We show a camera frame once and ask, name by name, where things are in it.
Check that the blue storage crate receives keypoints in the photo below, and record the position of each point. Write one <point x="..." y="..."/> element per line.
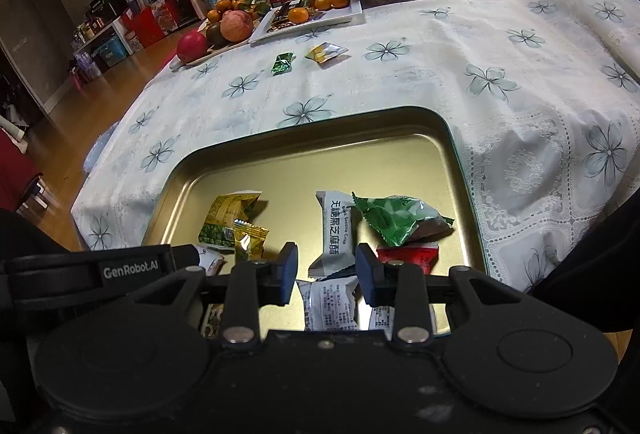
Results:
<point x="110" y="51"/>

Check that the small gold candy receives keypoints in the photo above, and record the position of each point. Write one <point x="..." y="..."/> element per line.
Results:
<point x="248" y="239"/>

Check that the blue cushioned stool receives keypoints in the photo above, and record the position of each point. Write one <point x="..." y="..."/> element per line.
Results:
<point x="102" y="146"/>

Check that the yellow green snack packet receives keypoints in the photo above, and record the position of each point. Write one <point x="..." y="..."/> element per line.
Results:
<point x="225" y="216"/>

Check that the white rectangular plate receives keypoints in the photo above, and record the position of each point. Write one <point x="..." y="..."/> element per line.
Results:
<point x="335" y="19"/>

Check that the red box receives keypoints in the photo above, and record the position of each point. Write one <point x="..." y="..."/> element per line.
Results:
<point x="144" y="26"/>

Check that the red white snack packet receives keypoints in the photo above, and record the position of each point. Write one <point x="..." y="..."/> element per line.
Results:
<point x="410" y="256"/>

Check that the dark snack packets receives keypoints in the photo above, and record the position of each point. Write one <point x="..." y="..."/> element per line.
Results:
<point x="282" y="16"/>

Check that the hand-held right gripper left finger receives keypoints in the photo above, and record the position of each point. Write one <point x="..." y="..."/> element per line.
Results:
<point x="287" y="274"/>

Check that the dark round fruit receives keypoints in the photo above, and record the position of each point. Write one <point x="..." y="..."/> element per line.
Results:
<point x="214" y="34"/>

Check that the green leaf print packet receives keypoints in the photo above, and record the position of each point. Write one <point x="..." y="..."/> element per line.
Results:
<point x="400" y="219"/>

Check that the white floral tablecloth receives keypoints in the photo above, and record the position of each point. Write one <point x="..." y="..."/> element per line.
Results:
<point x="425" y="79"/>

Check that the small green candy packet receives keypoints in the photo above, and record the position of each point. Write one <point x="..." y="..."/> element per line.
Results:
<point x="282" y="64"/>

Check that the tangerine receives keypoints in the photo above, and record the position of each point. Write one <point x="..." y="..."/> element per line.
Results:
<point x="340" y="0"/>
<point x="239" y="3"/>
<point x="323" y="2"/>
<point x="224" y="5"/>
<point x="214" y="15"/>
<point x="299" y="15"/>

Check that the gold metal tray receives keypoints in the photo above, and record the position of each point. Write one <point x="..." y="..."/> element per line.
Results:
<point x="310" y="159"/>

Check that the person's dark clothing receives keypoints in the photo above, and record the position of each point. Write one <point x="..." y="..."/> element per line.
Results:
<point x="590" y="264"/>

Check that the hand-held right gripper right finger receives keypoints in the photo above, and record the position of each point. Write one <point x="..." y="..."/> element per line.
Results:
<point x="367" y="276"/>

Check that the red apple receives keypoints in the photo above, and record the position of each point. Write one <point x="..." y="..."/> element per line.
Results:
<point x="191" y="46"/>

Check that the wooden fruit board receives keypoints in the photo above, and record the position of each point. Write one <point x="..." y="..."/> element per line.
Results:
<point x="220" y="50"/>

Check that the white bar snack packet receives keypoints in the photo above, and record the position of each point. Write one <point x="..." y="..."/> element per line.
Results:
<point x="330" y="304"/>

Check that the small white green packet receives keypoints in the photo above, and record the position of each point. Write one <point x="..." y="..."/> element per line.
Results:
<point x="210" y="259"/>

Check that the pink yellow apple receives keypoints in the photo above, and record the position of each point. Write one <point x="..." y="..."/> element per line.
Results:
<point x="236" y="25"/>

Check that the red cloth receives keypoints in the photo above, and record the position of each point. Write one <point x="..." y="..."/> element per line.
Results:
<point x="17" y="169"/>

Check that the grey white snack packet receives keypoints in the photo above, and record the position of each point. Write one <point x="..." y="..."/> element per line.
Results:
<point x="332" y="234"/>

